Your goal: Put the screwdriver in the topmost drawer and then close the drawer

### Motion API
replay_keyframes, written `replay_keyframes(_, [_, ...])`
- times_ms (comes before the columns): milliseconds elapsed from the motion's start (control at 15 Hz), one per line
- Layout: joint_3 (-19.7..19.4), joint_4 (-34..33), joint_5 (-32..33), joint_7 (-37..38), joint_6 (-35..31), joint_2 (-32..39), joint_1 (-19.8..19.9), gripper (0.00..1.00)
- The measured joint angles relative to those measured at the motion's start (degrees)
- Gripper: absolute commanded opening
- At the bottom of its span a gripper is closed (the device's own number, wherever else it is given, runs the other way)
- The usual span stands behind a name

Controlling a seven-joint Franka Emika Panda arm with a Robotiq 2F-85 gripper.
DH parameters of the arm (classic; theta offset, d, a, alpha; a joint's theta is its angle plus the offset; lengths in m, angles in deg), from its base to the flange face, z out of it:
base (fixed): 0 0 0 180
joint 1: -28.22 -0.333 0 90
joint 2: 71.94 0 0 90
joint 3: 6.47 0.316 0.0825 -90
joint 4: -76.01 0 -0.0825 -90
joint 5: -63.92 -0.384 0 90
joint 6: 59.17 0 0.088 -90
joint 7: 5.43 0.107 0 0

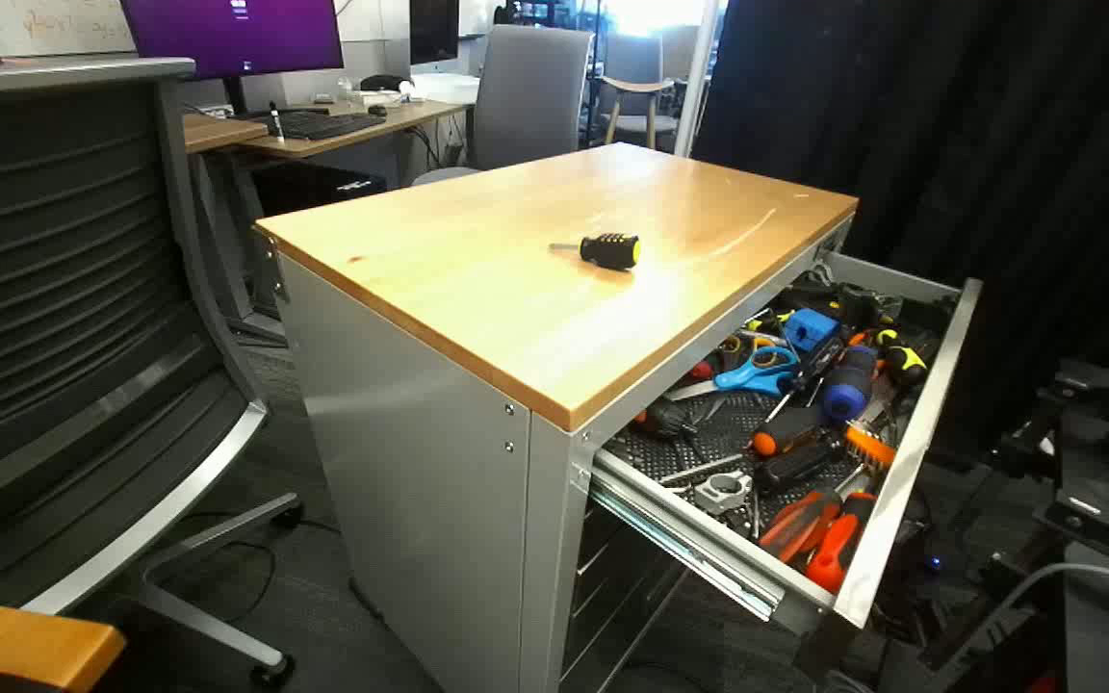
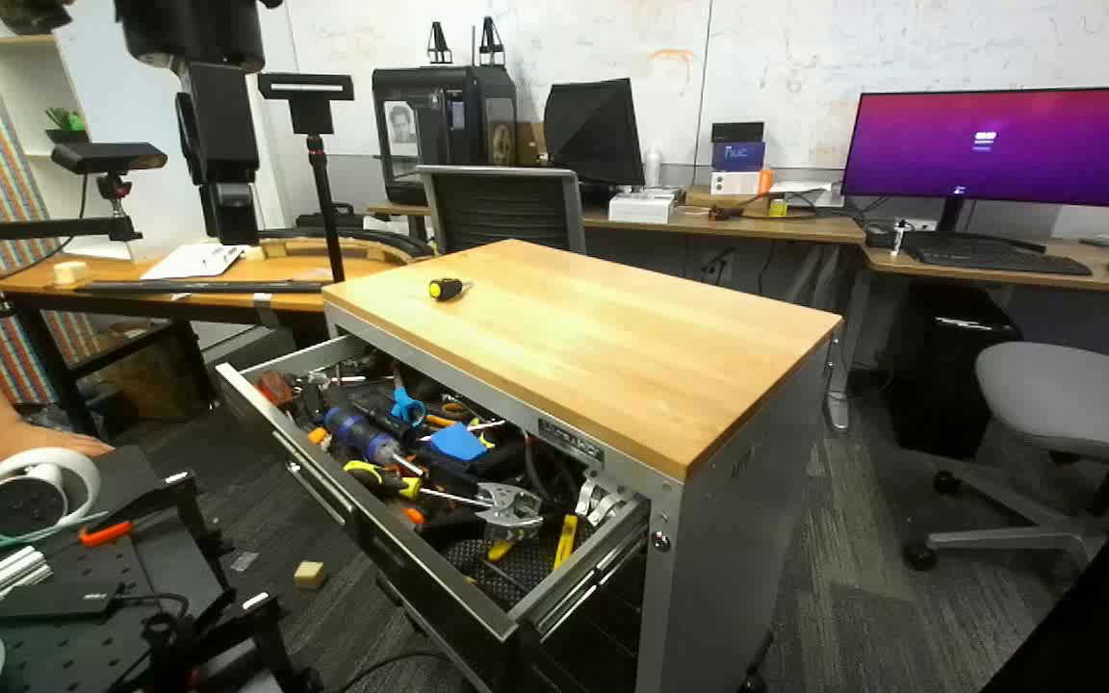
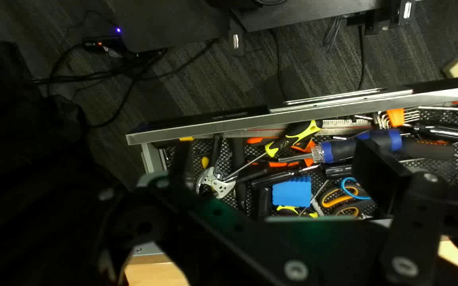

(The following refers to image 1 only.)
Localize stubby black screwdriver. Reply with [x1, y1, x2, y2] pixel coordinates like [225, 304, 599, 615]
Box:
[565, 237, 641, 270]

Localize open top metal drawer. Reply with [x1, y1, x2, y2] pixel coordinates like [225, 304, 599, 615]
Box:
[593, 256, 981, 633]

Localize grey metal tool cabinet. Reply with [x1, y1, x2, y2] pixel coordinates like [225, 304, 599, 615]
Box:
[258, 146, 856, 693]

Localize blue plastic tool block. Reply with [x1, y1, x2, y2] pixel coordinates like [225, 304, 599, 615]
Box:
[783, 309, 838, 352]

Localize wooden chair in background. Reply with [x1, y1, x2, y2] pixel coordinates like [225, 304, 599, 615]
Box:
[598, 35, 683, 151]

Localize grey fabric office chair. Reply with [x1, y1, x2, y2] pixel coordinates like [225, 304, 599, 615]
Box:
[418, 25, 593, 185]

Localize black keyboard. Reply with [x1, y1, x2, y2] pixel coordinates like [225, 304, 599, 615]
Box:
[270, 111, 386, 138]

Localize wooden office desk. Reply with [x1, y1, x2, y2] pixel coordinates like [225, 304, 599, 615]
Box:
[181, 101, 458, 160]

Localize purple computer monitor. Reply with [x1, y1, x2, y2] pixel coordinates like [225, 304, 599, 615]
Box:
[118, 0, 344, 79]

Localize black mesh office chair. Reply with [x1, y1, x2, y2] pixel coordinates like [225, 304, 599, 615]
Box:
[0, 58, 300, 687]

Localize black curtain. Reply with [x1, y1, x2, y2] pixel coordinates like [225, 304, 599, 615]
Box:
[692, 0, 1109, 443]

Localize orange wooden armrest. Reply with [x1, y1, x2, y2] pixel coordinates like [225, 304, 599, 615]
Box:
[0, 604, 128, 693]

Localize blue handle screwdriver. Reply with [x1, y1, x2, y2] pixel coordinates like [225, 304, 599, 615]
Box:
[822, 346, 878, 422]

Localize orange handled pliers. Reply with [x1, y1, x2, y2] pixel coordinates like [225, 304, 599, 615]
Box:
[760, 491, 874, 592]

